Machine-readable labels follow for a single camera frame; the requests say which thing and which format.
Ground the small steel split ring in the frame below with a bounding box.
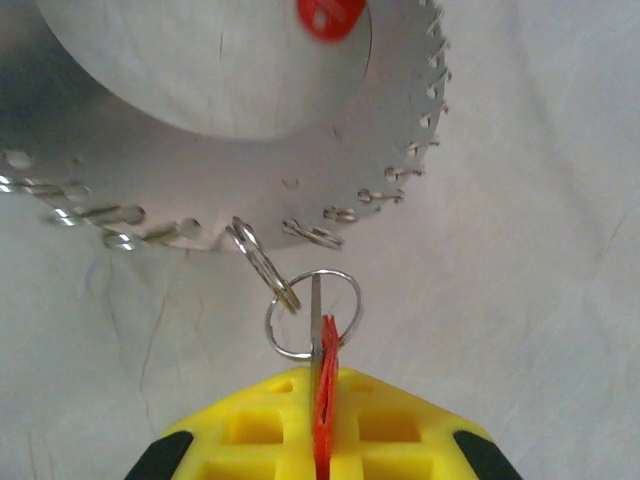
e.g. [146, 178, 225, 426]
[224, 217, 301, 314]

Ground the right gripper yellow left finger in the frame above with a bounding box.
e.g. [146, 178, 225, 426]
[123, 366, 317, 480]

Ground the red plastic key tag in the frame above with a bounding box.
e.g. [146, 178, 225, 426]
[312, 314, 345, 480]
[295, 0, 369, 42]

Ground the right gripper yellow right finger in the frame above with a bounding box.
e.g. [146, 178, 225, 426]
[327, 366, 522, 480]

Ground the large steel split ring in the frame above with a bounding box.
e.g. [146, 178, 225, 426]
[264, 268, 362, 361]

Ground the silver metal key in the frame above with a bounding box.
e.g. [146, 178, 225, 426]
[309, 273, 324, 374]

